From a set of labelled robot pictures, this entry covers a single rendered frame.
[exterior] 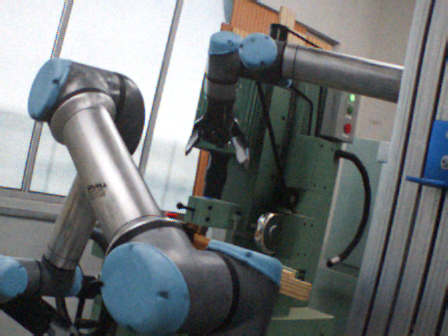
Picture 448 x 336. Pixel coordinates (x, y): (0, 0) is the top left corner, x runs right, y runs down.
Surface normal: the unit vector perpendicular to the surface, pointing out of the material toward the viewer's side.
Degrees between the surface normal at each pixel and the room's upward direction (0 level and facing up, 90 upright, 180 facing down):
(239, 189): 90
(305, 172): 90
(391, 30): 90
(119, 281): 94
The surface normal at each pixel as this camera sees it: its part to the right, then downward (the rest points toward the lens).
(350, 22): 0.61, 0.19
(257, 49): -0.25, 0.02
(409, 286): -0.90, -0.15
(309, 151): -0.77, -0.11
